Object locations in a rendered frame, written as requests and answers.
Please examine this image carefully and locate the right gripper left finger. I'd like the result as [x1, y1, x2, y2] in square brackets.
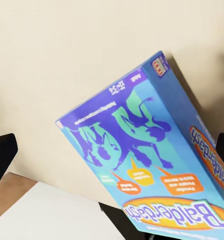
[0, 133, 18, 180]

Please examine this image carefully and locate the board game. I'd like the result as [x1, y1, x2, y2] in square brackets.
[55, 50, 224, 240]

